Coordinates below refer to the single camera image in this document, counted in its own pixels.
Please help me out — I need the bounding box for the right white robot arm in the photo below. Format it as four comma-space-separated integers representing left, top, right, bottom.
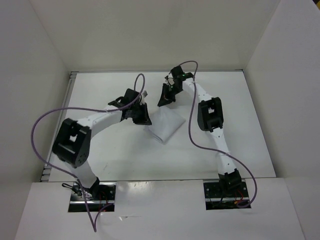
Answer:
158, 73, 242, 197

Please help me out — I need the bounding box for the aluminium table frame rail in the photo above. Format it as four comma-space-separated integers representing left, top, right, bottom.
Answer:
40, 71, 78, 183

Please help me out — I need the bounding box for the white skirt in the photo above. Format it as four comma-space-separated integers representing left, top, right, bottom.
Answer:
144, 106, 186, 144

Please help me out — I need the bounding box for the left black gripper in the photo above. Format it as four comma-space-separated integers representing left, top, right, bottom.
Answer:
129, 102, 152, 125

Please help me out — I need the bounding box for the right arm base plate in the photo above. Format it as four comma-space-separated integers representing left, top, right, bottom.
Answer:
203, 179, 251, 211

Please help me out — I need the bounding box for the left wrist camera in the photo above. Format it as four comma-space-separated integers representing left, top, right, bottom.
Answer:
108, 88, 148, 110

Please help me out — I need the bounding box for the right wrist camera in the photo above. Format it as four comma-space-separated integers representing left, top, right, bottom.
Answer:
165, 65, 194, 81

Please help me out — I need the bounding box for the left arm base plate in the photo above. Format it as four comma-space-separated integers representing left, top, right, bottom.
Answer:
61, 182, 117, 213

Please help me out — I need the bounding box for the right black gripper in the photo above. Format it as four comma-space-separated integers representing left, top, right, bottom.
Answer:
157, 82, 183, 107

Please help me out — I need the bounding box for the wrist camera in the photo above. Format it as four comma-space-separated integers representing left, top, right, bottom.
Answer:
108, 88, 148, 110
165, 65, 194, 81

